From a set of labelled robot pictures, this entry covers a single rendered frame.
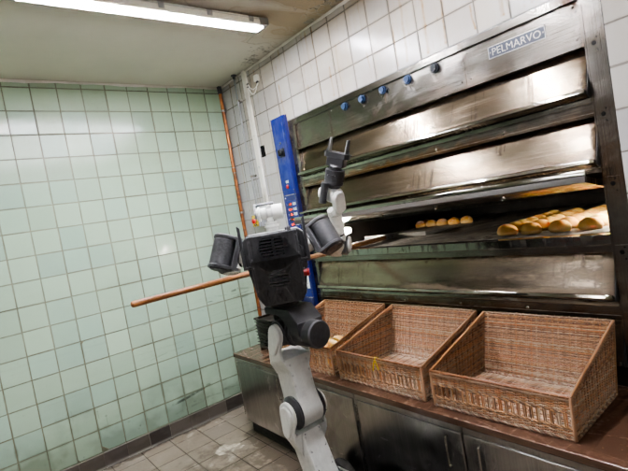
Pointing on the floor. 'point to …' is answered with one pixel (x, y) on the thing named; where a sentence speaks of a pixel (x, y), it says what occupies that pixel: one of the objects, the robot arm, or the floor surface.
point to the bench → (427, 429)
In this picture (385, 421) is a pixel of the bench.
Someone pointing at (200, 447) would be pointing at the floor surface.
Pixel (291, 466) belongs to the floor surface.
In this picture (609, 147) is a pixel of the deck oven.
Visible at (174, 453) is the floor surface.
